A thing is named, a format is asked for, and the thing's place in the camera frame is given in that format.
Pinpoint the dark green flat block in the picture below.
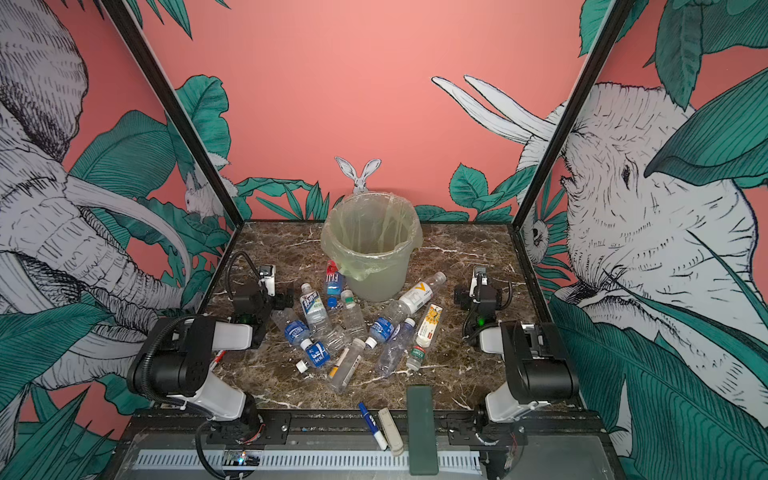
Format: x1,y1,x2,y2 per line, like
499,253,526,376
406,385,439,476

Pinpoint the Fiji bottle red blue label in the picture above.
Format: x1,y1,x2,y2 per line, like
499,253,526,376
325,260,344,310

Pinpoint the clear bottle blue white label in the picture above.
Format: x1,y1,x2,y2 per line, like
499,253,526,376
300,283,333,340

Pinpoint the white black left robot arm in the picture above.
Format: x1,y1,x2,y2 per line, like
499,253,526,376
126,251,293,445

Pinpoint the grey bin with green liner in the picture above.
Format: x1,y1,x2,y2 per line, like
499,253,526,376
321,192,423,302

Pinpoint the white slotted cable duct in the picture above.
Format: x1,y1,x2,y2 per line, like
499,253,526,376
131,449,482,473

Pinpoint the blue white marker pen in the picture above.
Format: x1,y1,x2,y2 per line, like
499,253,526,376
358,402,388,451

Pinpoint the clear bottle yellow inside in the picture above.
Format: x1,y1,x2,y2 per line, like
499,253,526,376
330,338,366,394

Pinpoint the clear bottle green cap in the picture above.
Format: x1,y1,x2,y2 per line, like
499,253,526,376
340,289,367,340

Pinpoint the white eraser bar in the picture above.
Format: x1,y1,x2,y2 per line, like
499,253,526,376
378,408,405,457

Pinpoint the white bottle yellow logo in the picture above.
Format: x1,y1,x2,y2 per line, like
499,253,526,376
384,271,447,323

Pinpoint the black frame post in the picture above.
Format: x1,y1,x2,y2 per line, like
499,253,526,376
510,0,634,233
101,0,245,229

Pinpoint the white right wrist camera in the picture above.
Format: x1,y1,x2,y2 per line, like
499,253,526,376
469,265,488,298

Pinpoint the black left frame post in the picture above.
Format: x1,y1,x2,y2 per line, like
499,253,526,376
101,0,245,229

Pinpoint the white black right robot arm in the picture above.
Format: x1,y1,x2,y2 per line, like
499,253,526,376
453,282,579,447

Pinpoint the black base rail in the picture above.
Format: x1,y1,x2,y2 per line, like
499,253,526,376
119,409,609,448

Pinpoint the bottle orange yellow label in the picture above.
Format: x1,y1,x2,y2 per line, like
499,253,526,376
406,304,443,372

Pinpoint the small bottle blue label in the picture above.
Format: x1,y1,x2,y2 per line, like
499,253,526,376
296,339,330,373

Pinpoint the black right frame post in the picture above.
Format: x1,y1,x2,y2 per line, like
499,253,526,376
510,0,634,233

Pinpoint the clear bottle pink blue label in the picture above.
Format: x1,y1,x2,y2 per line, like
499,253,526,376
376,318,415,378

